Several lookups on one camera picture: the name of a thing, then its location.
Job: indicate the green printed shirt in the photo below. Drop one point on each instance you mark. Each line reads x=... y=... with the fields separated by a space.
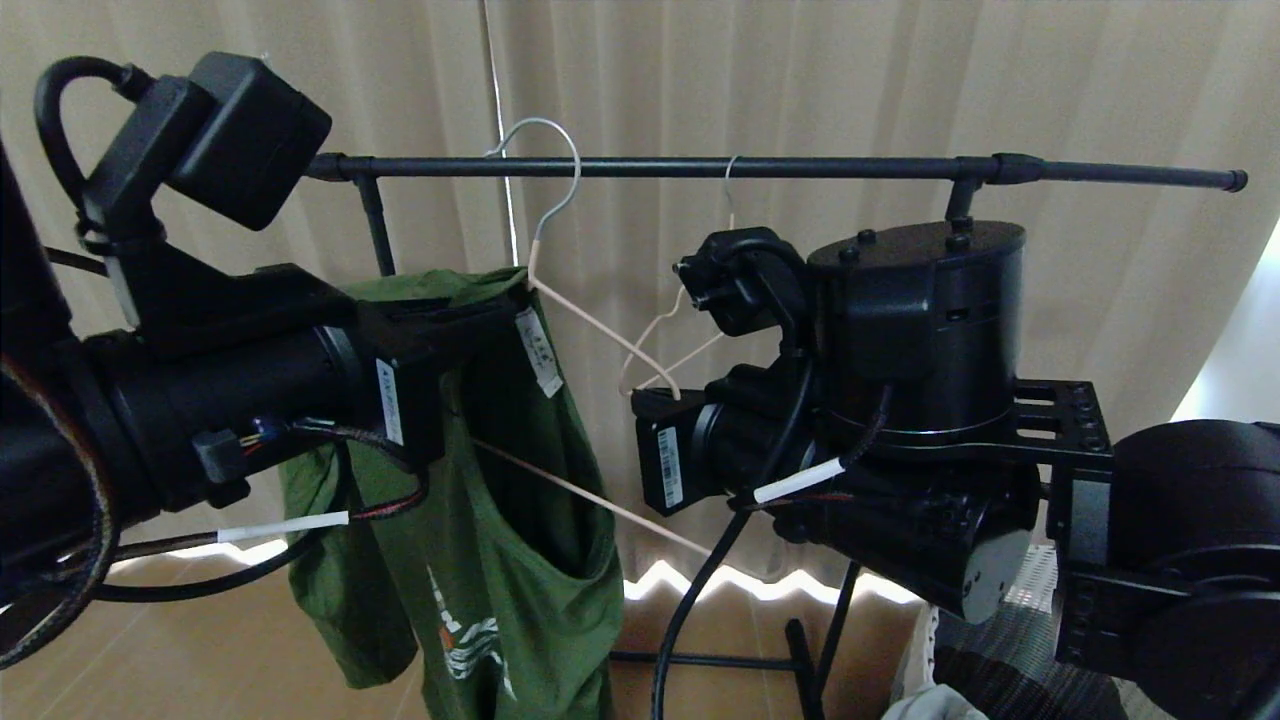
x=500 y=520

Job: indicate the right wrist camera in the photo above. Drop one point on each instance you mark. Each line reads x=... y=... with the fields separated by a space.
x=745 y=290

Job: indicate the black clothes rack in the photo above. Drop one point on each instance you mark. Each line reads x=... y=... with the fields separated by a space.
x=800 y=168

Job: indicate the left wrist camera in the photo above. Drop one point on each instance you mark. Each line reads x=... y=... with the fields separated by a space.
x=250 y=140

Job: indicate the beige curtain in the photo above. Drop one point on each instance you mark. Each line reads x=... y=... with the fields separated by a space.
x=900 y=80

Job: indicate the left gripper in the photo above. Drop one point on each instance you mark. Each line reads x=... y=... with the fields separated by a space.
x=250 y=400

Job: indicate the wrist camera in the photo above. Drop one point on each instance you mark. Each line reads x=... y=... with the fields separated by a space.
x=250 y=140
x=745 y=290

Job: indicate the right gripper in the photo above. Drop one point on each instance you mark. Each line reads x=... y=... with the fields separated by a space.
x=720 y=440

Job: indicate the pink clothes hanger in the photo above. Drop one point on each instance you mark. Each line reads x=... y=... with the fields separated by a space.
x=731 y=195
x=590 y=497

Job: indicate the white laundry basket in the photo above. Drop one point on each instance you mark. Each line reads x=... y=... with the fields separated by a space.
x=1020 y=670

